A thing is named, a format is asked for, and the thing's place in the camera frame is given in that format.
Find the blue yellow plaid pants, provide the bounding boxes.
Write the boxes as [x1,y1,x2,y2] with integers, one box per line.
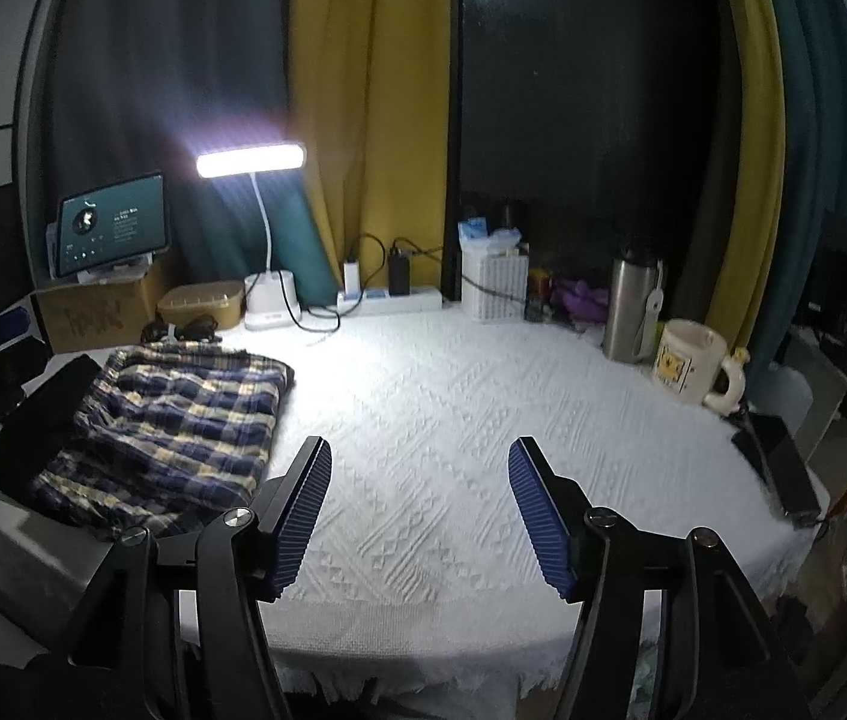
[28,341,295,539]

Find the cardboard box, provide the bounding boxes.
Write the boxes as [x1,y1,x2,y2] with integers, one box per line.
[36,259,176,353]

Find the tablet with dark screen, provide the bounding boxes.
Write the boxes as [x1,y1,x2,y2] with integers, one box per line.
[53,172,169,277]

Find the cream cartoon mug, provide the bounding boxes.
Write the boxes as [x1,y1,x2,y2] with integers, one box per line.
[651,319,749,416]

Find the purple cloth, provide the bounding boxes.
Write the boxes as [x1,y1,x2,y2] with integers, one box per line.
[553,280,610,327]

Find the black flat device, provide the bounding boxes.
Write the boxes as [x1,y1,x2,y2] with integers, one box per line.
[731,410,822,528]

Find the white desk lamp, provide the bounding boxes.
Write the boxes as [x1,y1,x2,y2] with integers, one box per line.
[195,142,306,332]

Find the white power strip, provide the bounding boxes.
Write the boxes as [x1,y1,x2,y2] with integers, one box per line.
[336,286,443,317]

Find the tan lidded container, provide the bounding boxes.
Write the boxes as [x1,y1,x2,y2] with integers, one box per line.
[156,281,244,330]

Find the stainless steel tumbler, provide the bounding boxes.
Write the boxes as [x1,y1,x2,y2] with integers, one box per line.
[602,250,664,364]

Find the white perforated basket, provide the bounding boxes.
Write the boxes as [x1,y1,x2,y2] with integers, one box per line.
[460,250,529,323]

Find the white phone charger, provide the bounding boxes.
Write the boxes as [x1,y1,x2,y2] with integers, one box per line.
[342,260,361,299]

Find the black power adapter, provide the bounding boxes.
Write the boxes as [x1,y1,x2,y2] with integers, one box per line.
[387,245,412,298]

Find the blue plastic bag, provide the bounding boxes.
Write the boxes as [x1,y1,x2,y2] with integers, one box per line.
[457,218,521,257]

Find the teal curtain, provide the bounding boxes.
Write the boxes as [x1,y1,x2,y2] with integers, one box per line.
[14,0,337,305]

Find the yellow curtain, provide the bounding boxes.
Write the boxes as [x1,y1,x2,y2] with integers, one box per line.
[288,0,453,265]

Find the black lamp cable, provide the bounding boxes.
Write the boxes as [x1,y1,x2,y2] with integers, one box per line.
[276,276,342,335]

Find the black cable bundle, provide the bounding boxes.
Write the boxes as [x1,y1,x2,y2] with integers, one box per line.
[138,312,222,345]

